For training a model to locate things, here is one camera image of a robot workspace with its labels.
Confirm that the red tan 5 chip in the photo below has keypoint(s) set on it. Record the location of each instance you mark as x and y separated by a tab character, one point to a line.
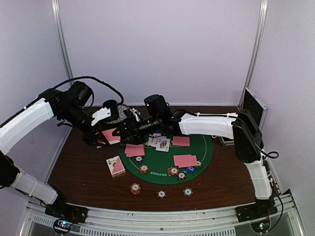
144	168

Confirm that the red-backed card stack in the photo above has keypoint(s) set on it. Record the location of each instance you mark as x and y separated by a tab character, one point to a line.
106	138

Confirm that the dark blue mug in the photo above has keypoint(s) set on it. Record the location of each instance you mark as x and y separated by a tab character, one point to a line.
109	103

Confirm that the green 20 chip stack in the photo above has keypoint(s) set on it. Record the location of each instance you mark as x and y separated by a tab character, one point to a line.
187	192

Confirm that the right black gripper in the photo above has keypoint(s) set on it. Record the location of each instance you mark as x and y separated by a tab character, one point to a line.
138	135

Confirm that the single red-backed playing card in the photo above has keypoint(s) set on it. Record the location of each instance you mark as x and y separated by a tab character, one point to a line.
134	146

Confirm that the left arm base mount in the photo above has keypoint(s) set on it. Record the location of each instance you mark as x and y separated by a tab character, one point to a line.
67	218

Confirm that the round green poker mat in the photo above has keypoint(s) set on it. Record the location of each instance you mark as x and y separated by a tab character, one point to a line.
200	145

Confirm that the floral patterned saucer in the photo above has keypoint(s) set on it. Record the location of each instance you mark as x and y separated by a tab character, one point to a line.
121	115

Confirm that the aluminium poker chip case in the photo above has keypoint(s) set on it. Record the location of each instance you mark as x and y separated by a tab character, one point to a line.
257	108

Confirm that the blue small blind button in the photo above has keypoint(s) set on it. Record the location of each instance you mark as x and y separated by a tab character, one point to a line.
190	170

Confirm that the right aluminium frame post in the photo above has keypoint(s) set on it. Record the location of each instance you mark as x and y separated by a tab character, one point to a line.
262	17

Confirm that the face-up queen card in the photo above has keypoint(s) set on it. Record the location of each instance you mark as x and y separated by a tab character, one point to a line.
163	144

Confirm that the aluminium front rail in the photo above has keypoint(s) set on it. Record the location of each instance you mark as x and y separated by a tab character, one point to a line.
208	222

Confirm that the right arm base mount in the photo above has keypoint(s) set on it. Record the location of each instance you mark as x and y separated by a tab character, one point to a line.
258	216

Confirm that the red-backed playing card deck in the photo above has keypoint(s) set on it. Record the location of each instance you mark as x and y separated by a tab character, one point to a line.
115	166

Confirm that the red tan chip stack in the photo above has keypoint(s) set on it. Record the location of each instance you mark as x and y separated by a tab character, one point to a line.
135	188

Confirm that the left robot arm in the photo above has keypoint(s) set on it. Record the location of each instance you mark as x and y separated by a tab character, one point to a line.
67	105

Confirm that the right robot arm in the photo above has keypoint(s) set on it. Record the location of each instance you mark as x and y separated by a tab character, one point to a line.
239	127

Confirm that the red tan 5 chips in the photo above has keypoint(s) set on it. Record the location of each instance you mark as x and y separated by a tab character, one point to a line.
173	171

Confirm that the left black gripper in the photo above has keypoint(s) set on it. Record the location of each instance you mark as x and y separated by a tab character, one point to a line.
90	139

